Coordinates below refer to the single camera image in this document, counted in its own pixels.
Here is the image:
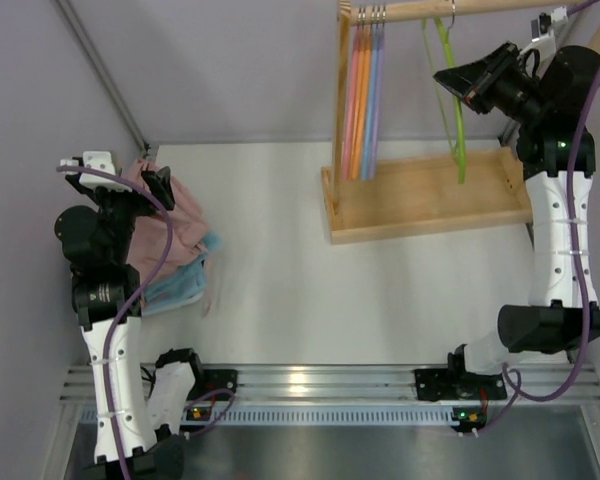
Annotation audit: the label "pink clothes hanger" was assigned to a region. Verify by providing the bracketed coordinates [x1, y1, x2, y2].
[341, 27, 360, 180]

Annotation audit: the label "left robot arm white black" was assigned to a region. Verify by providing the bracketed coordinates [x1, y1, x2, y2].
[54, 159, 205, 479]

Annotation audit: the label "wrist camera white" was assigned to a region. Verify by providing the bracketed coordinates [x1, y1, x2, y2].
[59, 151, 131, 194]
[520, 6, 568, 59]

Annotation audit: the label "blue clothes hanger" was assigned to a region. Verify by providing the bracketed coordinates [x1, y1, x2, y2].
[361, 7, 379, 181]

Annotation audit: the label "purple clothes hanger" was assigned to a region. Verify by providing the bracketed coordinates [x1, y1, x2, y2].
[368, 4, 386, 180]

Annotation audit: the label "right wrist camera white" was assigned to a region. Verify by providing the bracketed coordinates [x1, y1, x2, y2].
[520, 6, 568, 59]

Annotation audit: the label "green clothes hanger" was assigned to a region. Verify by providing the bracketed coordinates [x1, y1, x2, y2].
[432, 1, 467, 185]

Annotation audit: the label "blue trousers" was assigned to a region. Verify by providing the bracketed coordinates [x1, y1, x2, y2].
[142, 231, 222, 317]

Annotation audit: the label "wooden clothes rack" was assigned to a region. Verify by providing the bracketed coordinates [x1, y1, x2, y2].
[321, 1, 600, 244]

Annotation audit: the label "aluminium mounting rail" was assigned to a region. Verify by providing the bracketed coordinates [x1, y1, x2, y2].
[60, 363, 600, 425]

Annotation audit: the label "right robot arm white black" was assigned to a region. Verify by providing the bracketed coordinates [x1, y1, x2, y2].
[433, 42, 600, 399]

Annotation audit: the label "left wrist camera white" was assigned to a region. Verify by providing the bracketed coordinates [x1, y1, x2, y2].
[59, 151, 131, 194]

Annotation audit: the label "orange clothes hanger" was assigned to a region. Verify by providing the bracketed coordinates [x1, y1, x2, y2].
[349, 25, 370, 180]

